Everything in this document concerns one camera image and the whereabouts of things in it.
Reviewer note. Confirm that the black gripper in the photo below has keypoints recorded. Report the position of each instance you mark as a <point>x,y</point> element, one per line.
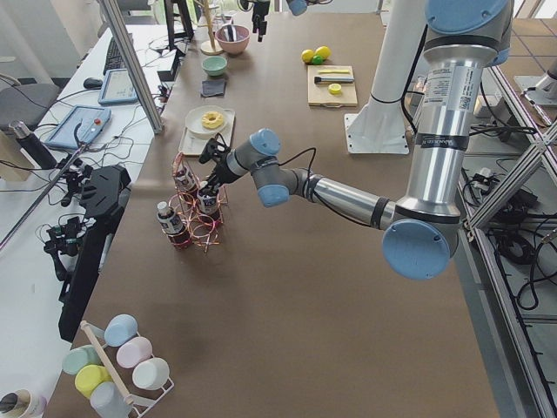
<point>259,20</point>
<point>218,172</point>

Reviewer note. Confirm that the tea bottle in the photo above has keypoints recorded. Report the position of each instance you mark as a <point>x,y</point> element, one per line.
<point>208,204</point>
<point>173,226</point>
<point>184,178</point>

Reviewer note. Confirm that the tea bottle back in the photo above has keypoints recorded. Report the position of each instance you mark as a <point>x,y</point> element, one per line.
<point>184,178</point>

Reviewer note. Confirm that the white serving tray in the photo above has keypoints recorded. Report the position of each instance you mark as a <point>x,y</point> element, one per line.
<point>191,145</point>

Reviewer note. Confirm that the tea bottle front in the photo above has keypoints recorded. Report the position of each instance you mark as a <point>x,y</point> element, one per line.
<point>173,226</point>

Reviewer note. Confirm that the pink bowl with ice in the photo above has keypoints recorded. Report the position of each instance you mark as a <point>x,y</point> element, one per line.
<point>233,38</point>

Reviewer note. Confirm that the yellow lemon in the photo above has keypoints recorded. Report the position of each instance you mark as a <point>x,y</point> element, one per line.
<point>307,56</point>
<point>323,51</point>

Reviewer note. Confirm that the wooden mug tree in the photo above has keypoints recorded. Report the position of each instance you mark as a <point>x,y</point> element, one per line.
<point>210,47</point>

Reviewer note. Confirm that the green bowl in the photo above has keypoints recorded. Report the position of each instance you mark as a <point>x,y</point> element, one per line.
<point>215,66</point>

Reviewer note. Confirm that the white plate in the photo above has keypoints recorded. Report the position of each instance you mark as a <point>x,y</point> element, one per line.
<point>193,121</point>

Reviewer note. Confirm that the glazed donut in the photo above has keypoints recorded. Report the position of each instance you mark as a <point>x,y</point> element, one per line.
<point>212,120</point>

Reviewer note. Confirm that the steel muddler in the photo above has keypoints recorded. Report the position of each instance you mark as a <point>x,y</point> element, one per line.
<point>333,80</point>

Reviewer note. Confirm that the grey folded cloth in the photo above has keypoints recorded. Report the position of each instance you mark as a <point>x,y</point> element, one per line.
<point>213,88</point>

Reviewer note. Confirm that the yellow plastic knife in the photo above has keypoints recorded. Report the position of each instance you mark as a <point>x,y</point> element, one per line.
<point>334,71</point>

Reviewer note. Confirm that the wooden cutting board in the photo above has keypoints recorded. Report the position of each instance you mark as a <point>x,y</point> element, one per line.
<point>318,94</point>

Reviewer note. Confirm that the lemon half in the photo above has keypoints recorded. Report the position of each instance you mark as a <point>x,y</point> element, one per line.
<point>335,89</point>

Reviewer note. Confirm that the black stand device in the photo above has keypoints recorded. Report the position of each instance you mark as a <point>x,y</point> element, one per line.
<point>100,197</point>

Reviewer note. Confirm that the blue teach pendant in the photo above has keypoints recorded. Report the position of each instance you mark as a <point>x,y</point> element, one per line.
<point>117,89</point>
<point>80,126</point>

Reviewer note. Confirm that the black keyboard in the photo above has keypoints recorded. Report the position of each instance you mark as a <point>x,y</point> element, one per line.
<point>113,58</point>

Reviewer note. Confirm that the black computer mouse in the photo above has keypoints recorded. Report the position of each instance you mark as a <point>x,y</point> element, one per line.
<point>93,83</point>

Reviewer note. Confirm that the blue cup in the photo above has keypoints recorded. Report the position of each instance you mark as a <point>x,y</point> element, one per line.
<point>120,329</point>

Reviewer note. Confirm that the pink cup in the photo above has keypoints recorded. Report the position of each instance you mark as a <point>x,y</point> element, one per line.
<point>134,351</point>

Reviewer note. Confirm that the white cup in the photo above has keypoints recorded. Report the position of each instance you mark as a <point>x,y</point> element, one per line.
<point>151,374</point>

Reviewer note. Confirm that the black thermos bottle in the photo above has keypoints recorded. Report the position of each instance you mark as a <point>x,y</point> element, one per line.
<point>32,145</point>

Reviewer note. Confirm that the green cup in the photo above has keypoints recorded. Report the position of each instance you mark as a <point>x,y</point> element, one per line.
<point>79,357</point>

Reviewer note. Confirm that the yellow cup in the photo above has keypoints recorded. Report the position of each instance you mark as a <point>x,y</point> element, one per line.
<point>89,378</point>

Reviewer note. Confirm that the grey cup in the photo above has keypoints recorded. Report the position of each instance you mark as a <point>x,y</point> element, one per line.
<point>108,402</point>

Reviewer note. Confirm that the copper wire bottle rack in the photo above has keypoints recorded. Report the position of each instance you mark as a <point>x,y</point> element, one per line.
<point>203,229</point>

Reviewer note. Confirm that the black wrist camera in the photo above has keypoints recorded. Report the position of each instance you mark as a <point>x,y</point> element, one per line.
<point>215,150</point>

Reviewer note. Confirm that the aluminium frame post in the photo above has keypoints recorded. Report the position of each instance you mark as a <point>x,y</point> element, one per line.
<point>119,32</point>

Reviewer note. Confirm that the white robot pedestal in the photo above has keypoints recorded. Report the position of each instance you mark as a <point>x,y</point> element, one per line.
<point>379,127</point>

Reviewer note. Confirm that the wooden rack handle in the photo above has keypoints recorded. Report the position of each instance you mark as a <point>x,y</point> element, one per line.
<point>92,333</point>

